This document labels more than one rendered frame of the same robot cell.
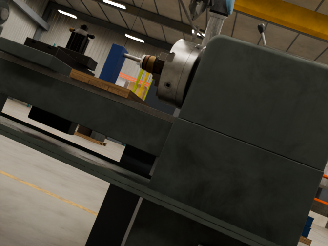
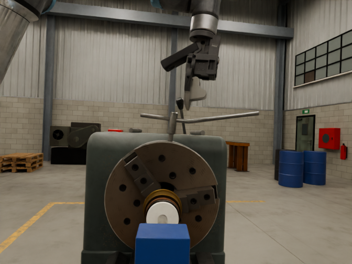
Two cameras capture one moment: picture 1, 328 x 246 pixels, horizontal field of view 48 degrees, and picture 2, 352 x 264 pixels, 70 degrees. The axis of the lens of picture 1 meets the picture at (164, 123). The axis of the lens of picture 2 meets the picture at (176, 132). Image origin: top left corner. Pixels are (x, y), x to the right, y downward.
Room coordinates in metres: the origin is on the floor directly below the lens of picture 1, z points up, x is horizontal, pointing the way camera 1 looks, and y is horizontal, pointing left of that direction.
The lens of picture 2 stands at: (1.92, 0.72, 1.26)
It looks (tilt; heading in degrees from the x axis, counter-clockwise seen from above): 0 degrees down; 253
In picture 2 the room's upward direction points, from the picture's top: 2 degrees clockwise
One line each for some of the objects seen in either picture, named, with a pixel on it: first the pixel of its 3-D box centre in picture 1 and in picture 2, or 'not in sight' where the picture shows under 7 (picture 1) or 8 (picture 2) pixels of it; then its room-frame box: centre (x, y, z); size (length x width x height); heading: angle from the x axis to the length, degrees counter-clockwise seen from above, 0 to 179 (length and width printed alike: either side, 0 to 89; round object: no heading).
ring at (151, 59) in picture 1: (153, 65); (162, 210); (1.77, 0.15, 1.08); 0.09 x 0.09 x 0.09; 76
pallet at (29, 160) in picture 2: not in sight; (22, 162); (4.03, -7.82, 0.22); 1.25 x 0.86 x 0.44; 85
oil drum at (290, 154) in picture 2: not in sight; (290, 168); (-2.90, -4.62, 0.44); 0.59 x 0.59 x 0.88
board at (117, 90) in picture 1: (112, 92); not in sight; (1.80, 0.29, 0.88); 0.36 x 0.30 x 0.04; 166
